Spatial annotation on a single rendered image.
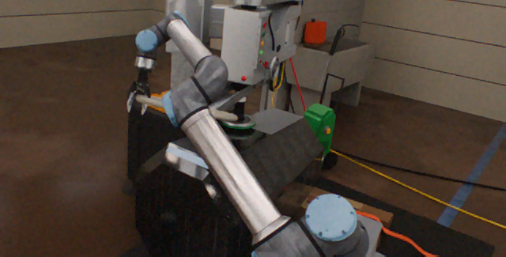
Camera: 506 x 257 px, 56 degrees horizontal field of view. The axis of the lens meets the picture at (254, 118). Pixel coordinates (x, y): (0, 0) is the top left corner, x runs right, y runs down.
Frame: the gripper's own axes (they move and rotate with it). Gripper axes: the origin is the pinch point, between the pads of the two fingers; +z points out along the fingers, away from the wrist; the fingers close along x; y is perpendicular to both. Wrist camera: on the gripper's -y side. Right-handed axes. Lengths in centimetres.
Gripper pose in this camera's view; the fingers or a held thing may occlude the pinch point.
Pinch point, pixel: (136, 111)
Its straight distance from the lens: 226.6
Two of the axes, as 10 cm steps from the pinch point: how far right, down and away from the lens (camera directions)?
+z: -2.1, 9.8, 0.4
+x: 9.6, 2.0, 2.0
